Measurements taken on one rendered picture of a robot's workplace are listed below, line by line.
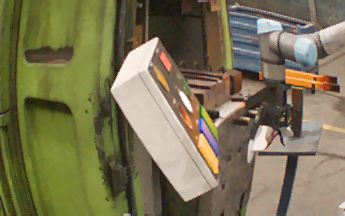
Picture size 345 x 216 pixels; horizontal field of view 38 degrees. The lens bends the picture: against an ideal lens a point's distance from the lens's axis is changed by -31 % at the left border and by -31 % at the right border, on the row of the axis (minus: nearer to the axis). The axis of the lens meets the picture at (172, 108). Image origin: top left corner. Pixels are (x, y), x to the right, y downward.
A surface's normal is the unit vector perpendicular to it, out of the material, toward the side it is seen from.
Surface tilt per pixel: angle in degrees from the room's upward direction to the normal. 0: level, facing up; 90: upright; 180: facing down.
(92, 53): 89
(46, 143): 90
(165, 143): 90
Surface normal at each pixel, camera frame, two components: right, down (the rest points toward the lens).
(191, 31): -0.46, 0.26
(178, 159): -0.04, 0.29
